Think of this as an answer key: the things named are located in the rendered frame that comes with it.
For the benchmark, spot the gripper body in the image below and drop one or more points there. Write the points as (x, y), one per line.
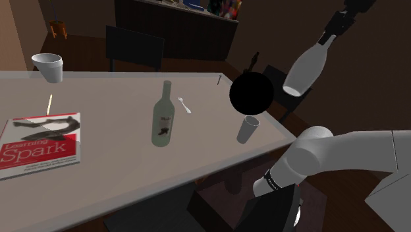
(340, 23)

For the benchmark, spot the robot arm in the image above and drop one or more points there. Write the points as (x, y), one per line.
(337, 151)

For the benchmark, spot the white bottle with black cap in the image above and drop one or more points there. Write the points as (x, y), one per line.
(305, 69)

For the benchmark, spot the black chair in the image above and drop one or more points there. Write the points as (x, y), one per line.
(135, 48)
(282, 102)

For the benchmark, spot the black frying pan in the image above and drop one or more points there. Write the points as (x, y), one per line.
(251, 93)

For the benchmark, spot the dark pen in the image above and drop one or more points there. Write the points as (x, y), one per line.
(219, 79)

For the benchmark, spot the grey cup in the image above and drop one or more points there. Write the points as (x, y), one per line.
(246, 130)

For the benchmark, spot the dark wooden sideboard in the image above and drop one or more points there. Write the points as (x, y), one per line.
(179, 32)

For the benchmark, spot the white spoon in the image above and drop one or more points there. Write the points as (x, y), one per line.
(186, 107)

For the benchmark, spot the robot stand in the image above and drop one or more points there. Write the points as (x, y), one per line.
(269, 210)

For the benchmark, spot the green glass bottle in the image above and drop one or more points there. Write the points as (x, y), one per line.
(163, 123)

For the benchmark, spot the grey table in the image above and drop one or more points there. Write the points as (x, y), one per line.
(112, 160)

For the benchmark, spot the orange plant pot on stand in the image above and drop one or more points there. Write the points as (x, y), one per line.
(57, 28)

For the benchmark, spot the yellow pencil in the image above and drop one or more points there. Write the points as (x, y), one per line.
(49, 105)

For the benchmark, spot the red and white book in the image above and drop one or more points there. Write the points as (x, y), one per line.
(38, 151)

